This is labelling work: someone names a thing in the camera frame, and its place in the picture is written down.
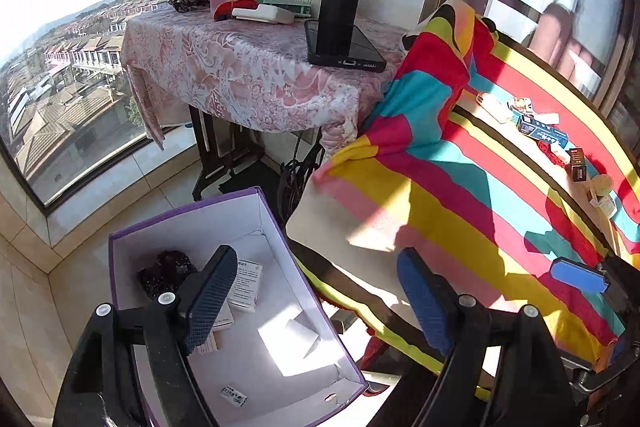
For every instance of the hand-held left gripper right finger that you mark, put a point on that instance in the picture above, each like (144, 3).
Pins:
(425, 302)

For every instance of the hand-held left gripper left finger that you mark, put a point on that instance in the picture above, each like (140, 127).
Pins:
(210, 297)

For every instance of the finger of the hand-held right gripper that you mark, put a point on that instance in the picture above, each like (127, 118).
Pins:
(575, 274)

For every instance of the purple storage box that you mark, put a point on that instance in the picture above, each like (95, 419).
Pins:
(280, 307)

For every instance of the long medicine box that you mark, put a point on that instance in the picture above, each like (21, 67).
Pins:
(542, 132)

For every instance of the white medicine box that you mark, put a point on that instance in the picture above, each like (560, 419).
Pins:
(222, 319)
(245, 282)

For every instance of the dark crumpled bag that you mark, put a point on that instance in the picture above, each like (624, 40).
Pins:
(160, 274)

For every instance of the yellow lid bottle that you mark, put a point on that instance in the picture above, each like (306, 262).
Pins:
(602, 189)

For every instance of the small white packet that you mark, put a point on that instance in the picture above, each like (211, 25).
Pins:
(234, 395)

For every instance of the small brown box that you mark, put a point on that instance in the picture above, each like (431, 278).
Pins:
(577, 164)

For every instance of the striped colourful cloth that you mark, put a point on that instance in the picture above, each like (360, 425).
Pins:
(450, 187)

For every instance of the red white packet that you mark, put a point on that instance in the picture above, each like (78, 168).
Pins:
(554, 153)

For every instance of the small white box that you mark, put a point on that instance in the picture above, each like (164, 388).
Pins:
(549, 118)
(520, 104)

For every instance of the white packet on blanket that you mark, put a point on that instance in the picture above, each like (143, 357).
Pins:
(492, 105)

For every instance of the pink floral tablecloth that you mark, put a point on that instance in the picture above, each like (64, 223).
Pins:
(225, 72)

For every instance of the black phone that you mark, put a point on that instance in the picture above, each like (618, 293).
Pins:
(367, 57)

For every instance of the white flat box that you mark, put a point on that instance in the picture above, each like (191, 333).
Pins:
(260, 13)

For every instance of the red plastic item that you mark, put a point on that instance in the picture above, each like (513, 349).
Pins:
(240, 5)

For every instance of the black iron table frame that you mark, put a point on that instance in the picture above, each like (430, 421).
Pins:
(210, 157)

